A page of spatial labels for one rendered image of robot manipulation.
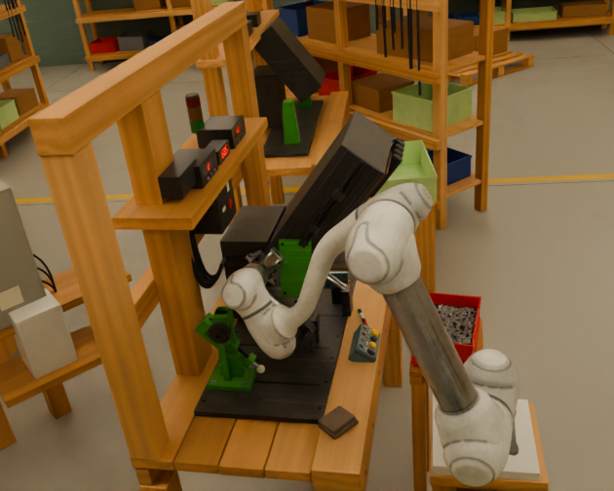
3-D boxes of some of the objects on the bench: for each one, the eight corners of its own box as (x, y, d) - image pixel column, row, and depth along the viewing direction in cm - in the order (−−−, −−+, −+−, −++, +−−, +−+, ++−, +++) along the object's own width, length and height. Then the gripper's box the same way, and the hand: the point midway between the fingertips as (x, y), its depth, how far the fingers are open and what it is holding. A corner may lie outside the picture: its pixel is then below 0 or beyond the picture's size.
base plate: (364, 249, 300) (364, 245, 299) (323, 424, 206) (322, 419, 205) (274, 248, 309) (273, 245, 308) (194, 415, 215) (193, 410, 214)
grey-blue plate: (350, 301, 261) (348, 271, 254) (349, 304, 259) (347, 273, 252) (326, 301, 263) (323, 270, 256) (325, 303, 261) (322, 273, 254)
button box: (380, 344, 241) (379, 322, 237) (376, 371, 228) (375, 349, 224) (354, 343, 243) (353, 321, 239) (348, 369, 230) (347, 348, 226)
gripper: (280, 286, 209) (297, 266, 231) (244, 249, 208) (265, 233, 231) (264, 301, 211) (283, 280, 234) (229, 266, 211) (250, 247, 233)
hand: (271, 259), depth 229 cm, fingers closed on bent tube, 3 cm apart
